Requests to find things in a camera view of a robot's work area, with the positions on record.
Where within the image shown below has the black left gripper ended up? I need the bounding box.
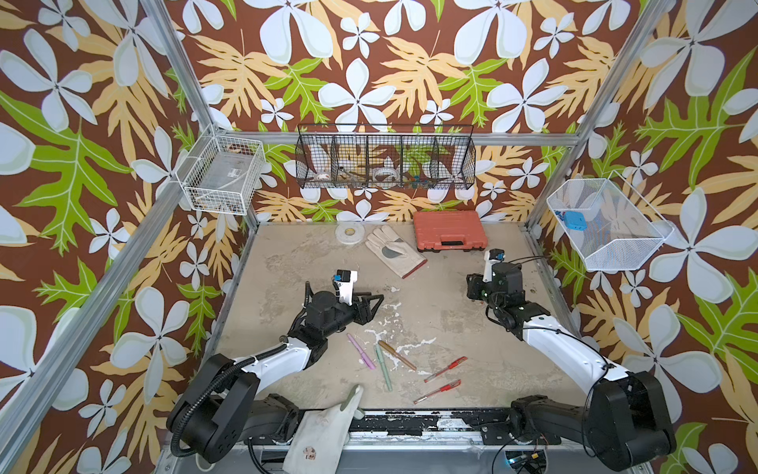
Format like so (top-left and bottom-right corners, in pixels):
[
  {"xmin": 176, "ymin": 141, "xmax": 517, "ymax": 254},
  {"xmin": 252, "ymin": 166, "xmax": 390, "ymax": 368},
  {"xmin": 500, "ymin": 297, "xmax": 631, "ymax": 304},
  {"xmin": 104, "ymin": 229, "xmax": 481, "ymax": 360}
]
[{"xmin": 320, "ymin": 288, "xmax": 382, "ymax": 341}]

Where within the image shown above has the aluminium frame post left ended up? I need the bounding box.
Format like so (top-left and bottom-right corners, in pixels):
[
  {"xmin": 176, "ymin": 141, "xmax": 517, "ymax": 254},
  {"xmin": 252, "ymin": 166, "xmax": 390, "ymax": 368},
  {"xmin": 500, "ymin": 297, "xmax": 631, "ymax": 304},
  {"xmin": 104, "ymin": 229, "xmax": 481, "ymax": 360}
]
[{"xmin": 140, "ymin": 1, "xmax": 260, "ymax": 233}]

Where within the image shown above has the white green glove front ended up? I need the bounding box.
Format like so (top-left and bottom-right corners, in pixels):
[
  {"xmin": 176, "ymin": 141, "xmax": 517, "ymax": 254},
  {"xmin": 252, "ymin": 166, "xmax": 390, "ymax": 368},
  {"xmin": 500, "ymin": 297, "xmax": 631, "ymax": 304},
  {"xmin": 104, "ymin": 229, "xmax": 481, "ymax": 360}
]
[{"xmin": 282, "ymin": 385, "xmax": 364, "ymax": 474}]

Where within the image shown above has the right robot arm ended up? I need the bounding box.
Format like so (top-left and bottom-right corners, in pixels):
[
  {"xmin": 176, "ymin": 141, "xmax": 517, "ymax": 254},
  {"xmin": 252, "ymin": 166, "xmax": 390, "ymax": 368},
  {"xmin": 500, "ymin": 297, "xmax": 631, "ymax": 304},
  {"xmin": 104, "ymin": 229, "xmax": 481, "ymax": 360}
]
[{"xmin": 466, "ymin": 262, "xmax": 677, "ymax": 472}]

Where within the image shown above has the red gel pen lower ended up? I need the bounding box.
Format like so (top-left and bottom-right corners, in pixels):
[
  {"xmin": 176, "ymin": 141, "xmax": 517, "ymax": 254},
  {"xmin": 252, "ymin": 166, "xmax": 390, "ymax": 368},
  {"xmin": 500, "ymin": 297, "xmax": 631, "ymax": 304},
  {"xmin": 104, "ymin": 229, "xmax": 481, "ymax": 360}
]
[{"xmin": 414, "ymin": 379, "xmax": 462, "ymax": 405}]

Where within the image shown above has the white wire basket right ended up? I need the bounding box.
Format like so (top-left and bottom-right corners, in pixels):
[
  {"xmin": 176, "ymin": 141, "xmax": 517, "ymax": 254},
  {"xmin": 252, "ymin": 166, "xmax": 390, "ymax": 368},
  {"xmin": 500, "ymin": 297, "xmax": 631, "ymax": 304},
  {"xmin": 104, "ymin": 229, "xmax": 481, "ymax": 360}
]
[{"xmin": 547, "ymin": 177, "xmax": 674, "ymax": 272}]

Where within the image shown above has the aluminium frame post right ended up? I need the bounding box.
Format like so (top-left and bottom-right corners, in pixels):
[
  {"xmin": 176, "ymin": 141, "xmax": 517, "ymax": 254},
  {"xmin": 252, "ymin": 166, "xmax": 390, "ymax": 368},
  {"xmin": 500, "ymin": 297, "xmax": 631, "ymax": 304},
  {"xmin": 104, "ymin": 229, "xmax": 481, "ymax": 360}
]
[{"xmin": 525, "ymin": 1, "xmax": 675, "ymax": 231}]

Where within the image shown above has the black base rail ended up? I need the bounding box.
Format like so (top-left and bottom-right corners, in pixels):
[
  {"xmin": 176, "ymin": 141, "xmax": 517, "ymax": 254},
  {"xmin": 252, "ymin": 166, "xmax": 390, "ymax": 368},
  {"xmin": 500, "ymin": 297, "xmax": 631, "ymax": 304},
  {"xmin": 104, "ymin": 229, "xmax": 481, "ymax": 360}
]
[{"xmin": 348, "ymin": 408, "xmax": 564, "ymax": 446}]

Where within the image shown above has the red plastic tool case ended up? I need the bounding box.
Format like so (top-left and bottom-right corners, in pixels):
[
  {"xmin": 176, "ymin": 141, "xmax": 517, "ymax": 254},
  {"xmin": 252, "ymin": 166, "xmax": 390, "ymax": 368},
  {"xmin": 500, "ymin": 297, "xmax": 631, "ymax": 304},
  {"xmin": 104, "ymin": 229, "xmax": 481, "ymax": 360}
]
[{"xmin": 413, "ymin": 211, "xmax": 489, "ymax": 253}]

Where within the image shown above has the beige work glove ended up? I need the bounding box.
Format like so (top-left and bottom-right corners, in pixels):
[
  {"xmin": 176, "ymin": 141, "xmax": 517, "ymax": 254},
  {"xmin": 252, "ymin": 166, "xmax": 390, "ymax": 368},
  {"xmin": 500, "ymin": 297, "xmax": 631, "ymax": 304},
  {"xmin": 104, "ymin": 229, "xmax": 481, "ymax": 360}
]
[{"xmin": 365, "ymin": 225, "xmax": 428, "ymax": 278}]

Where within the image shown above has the pink pen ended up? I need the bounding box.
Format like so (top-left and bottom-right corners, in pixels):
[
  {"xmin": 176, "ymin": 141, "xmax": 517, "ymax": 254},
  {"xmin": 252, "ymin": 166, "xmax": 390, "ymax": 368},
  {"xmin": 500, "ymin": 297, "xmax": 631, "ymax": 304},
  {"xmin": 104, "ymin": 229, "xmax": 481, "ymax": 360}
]
[{"xmin": 347, "ymin": 334, "xmax": 376, "ymax": 371}]

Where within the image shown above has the aluminium frame post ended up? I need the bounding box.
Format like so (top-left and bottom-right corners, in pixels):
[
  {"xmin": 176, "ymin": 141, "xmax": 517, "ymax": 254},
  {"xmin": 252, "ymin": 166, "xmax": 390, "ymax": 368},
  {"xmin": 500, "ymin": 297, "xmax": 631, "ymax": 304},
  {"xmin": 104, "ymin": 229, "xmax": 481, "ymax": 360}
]
[
  {"xmin": 140, "ymin": 1, "xmax": 260, "ymax": 233},
  {"xmin": 525, "ymin": 1, "xmax": 675, "ymax": 231}
]

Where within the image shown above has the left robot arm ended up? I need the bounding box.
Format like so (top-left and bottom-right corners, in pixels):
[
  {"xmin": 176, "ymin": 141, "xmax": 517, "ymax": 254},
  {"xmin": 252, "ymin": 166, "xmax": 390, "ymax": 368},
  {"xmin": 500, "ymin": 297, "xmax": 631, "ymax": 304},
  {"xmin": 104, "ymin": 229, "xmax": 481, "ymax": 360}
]
[{"xmin": 167, "ymin": 286, "xmax": 384, "ymax": 463}]

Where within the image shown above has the red gel pen upper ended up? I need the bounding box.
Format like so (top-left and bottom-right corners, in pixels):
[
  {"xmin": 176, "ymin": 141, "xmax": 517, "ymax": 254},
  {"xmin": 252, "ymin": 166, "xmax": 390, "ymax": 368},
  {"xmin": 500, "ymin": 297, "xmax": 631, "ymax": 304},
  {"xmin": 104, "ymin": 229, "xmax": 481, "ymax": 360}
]
[{"xmin": 424, "ymin": 357, "xmax": 468, "ymax": 383}]

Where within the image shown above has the white tape roll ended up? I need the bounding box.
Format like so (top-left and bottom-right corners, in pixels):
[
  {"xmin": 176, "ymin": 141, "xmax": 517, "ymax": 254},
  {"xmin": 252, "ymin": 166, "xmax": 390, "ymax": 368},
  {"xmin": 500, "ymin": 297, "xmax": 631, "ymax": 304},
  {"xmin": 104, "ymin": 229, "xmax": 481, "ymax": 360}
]
[{"xmin": 336, "ymin": 222, "xmax": 366, "ymax": 246}]

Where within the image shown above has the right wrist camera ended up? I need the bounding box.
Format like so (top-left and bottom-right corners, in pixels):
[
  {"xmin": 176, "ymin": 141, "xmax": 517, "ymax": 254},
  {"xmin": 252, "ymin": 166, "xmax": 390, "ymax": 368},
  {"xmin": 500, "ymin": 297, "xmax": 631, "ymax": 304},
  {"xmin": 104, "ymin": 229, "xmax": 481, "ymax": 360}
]
[{"xmin": 483, "ymin": 248, "xmax": 505, "ymax": 284}]

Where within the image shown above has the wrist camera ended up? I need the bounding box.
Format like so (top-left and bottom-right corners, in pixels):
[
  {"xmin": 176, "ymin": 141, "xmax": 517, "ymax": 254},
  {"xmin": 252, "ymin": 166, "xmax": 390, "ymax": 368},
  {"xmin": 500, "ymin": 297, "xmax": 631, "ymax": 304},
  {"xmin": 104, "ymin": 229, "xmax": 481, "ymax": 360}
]
[
  {"xmin": 333, "ymin": 270, "xmax": 358, "ymax": 306},
  {"xmin": 483, "ymin": 248, "xmax": 505, "ymax": 284}
]

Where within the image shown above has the white wire basket left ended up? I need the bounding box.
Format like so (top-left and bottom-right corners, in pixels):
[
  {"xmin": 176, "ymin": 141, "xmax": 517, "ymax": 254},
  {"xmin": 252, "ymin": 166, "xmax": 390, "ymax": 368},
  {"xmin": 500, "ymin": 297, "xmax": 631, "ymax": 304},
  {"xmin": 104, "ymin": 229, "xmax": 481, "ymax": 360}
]
[{"xmin": 177, "ymin": 130, "xmax": 268, "ymax": 215}]

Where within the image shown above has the blue object in basket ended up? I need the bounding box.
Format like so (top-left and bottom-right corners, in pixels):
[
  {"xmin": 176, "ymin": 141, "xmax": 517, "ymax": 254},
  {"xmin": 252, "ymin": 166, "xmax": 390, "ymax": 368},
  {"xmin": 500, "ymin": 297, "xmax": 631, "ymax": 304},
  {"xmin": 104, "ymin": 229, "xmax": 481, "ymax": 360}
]
[{"xmin": 562, "ymin": 211, "xmax": 587, "ymax": 232}]

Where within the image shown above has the black wire basket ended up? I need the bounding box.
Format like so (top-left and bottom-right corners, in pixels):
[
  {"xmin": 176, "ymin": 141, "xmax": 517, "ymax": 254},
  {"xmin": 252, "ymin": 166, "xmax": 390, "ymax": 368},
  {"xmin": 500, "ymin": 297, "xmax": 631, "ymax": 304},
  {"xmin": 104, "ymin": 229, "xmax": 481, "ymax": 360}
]
[{"xmin": 294, "ymin": 124, "xmax": 477, "ymax": 190}]

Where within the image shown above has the red gel pen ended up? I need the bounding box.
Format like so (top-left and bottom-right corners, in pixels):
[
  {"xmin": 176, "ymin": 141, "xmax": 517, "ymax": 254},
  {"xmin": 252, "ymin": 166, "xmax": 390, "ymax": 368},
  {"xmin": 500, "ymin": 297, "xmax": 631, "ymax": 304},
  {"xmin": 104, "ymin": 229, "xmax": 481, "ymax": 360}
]
[
  {"xmin": 424, "ymin": 357, "xmax": 468, "ymax": 383},
  {"xmin": 414, "ymin": 379, "xmax": 462, "ymax": 405}
]

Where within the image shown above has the white wire basket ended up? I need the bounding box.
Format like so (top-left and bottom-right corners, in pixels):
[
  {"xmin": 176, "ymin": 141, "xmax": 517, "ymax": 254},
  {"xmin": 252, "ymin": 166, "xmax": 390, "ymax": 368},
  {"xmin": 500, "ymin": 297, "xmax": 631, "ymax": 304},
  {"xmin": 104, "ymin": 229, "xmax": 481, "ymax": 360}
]
[
  {"xmin": 177, "ymin": 130, "xmax": 268, "ymax": 215},
  {"xmin": 547, "ymin": 177, "xmax": 674, "ymax": 272}
]

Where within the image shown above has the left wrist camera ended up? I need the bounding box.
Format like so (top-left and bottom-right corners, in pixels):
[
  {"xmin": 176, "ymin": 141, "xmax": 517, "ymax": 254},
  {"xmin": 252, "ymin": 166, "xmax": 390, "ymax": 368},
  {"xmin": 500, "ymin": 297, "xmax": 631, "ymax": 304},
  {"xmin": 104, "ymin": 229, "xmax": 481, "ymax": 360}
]
[{"xmin": 333, "ymin": 270, "xmax": 358, "ymax": 306}]

